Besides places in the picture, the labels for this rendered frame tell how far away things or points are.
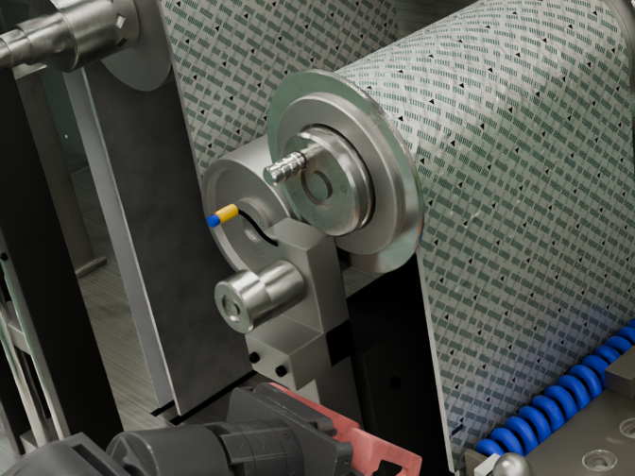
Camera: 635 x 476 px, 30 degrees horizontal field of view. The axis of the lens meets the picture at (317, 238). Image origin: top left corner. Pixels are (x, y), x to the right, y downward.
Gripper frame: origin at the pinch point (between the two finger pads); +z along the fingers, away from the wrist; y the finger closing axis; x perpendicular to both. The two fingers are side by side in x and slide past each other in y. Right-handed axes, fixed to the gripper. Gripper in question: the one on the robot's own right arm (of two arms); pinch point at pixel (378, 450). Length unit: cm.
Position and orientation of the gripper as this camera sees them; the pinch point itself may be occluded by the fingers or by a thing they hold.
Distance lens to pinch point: 79.5
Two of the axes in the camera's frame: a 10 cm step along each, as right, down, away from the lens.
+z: 7.4, 0.3, 6.8
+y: 6.5, 2.6, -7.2
